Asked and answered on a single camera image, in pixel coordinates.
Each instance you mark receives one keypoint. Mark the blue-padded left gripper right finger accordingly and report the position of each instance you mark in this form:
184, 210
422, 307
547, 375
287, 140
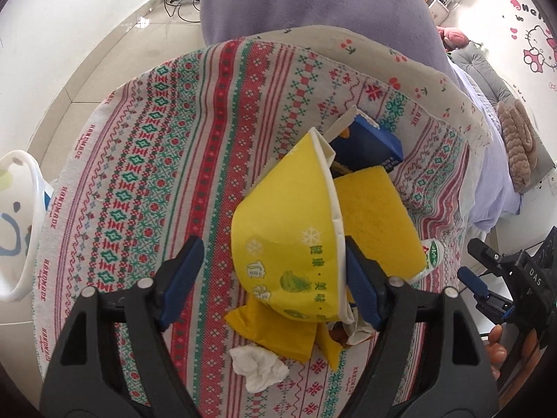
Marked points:
453, 376

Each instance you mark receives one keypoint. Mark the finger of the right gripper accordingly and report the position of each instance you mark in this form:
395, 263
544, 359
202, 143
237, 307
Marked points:
491, 305
489, 258

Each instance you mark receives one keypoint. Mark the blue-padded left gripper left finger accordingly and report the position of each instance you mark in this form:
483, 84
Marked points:
85, 376

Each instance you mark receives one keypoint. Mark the yellow paper bowl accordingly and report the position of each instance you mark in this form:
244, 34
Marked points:
287, 237

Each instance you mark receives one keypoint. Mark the white plastic milk bottle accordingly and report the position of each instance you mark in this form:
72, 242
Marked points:
434, 252

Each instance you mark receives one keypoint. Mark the white cartoon trash bin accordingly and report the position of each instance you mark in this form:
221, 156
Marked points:
24, 200

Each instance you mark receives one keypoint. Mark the person's right hand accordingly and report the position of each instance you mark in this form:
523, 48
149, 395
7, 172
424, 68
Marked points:
497, 353

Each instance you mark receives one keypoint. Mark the crumpled beige paper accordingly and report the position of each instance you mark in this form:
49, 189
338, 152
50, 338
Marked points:
353, 334

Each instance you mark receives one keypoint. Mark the brown fluffy cushion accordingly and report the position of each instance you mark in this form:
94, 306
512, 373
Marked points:
518, 137

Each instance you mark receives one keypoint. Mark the yellow wrapper packet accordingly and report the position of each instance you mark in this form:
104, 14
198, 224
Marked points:
287, 338

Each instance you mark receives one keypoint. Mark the yellow sponge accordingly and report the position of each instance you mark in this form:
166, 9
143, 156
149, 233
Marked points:
375, 217

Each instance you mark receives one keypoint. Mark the crumpled white tissue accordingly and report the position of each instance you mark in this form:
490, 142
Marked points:
259, 367

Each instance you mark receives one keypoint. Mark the blue cardboard box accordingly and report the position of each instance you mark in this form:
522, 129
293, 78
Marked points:
359, 143

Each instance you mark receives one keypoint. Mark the grey pillow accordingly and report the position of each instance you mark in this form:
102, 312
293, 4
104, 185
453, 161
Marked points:
472, 60

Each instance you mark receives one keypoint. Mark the patterned red green tablecloth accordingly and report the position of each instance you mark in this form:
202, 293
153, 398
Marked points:
171, 154

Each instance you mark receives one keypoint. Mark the pink plush toy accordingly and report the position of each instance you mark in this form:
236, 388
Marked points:
452, 38

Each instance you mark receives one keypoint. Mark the purple bed duvet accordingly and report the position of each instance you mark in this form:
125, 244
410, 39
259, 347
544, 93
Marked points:
404, 25

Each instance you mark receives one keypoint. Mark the Hello Kitty wall sticker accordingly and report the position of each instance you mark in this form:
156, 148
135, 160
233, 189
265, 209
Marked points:
539, 50

